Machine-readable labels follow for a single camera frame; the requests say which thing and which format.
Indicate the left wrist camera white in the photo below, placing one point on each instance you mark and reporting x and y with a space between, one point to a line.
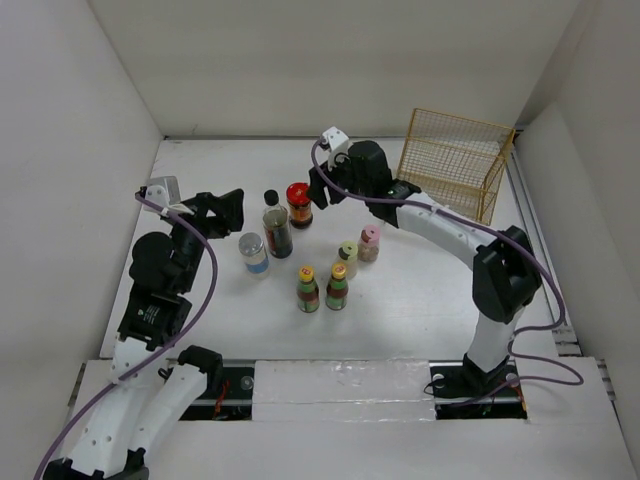
160 194

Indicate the yellow cap sauce bottle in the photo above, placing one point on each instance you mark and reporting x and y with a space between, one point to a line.
337 287
307 290

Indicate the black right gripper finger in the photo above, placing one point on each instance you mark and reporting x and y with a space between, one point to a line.
317 187
335 194

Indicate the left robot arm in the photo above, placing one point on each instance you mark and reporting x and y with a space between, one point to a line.
114 433

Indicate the gold wire rack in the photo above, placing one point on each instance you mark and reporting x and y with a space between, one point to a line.
459 162

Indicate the silver lid white granule jar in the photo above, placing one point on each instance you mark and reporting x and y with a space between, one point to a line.
254 254

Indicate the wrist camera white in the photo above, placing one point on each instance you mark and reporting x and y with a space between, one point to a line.
336 142
160 194

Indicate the yellow-green lid spice shaker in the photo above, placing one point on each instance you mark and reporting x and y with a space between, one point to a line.
348 255

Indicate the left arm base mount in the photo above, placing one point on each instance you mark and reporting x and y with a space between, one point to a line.
232 401

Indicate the tall dark soy sauce bottle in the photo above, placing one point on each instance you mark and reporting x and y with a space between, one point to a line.
275 221

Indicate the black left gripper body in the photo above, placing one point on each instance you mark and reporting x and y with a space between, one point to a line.
204 223

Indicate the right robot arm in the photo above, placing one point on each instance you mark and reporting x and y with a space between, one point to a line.
505 274

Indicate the red lid sauce jar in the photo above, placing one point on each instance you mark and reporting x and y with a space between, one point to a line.
299 204

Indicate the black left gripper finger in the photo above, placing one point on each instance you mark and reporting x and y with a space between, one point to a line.
232 200
230 215

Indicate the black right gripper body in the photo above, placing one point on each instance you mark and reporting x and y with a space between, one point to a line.
343 175

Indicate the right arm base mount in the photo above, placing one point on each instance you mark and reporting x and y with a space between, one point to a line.
456 398

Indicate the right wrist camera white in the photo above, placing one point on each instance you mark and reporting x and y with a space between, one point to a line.
336 142

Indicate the pink lid spice shaker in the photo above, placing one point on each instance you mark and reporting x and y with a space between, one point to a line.
368 244

